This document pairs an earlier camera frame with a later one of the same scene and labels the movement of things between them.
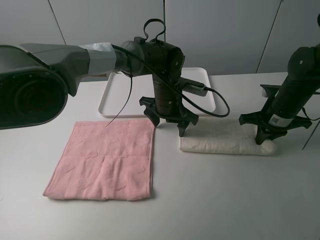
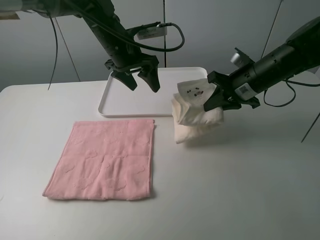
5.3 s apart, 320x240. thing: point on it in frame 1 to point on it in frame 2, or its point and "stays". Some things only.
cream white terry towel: [225, 135] to [191, 119]
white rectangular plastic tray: [118, 93] stays
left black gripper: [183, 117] to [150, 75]
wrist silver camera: [193, 87] to [151, 32]
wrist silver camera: [270, 90] to [240, 59]
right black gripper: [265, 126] to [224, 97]
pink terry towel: [105, 160] stays
